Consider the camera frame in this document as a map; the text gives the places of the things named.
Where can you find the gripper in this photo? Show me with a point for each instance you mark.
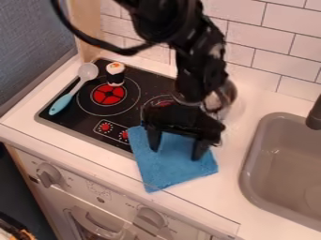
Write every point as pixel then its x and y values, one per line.
pixel 179 120

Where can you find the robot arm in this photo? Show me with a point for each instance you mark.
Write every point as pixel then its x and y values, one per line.
pixel 188 34

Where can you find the blue cloth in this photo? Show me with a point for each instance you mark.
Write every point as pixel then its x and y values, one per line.
pixel 173 162

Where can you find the silver pot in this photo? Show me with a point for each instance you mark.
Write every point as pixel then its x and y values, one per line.
pixel 223 100

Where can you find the toy stove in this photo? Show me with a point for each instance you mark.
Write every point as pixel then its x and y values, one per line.
pixel 104 103

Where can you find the toy sushi roll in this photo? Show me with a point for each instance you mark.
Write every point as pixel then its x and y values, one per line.
pixel 115 73

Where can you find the toy sink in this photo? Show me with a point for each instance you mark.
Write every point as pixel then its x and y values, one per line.
pixel 284 168

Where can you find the blue and white spoon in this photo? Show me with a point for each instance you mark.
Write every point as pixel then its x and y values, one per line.
pixel 73 89

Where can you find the tap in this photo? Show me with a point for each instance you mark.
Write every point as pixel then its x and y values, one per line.
pixel 314 115

